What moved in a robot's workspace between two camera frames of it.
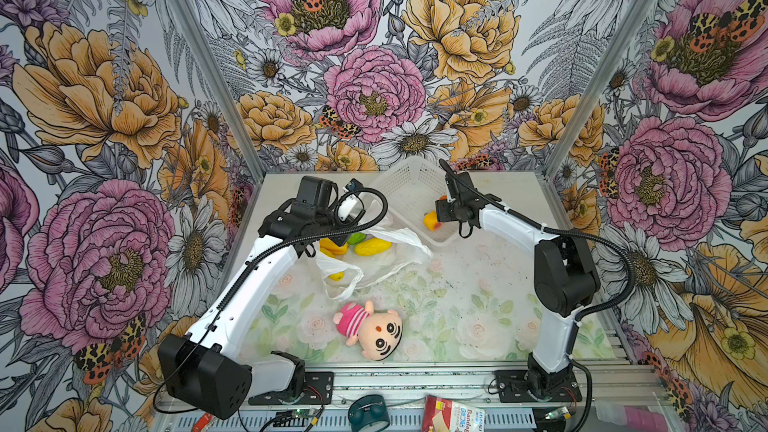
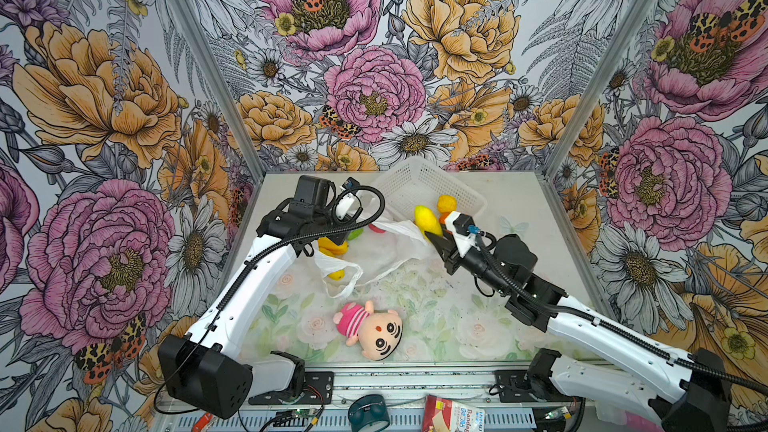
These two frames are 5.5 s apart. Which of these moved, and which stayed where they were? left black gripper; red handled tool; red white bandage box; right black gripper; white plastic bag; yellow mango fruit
Moved: yellow mango fruit; right black gripper
Stayed: white plastic bag; red handled tool; red white bandage box; left black gripper
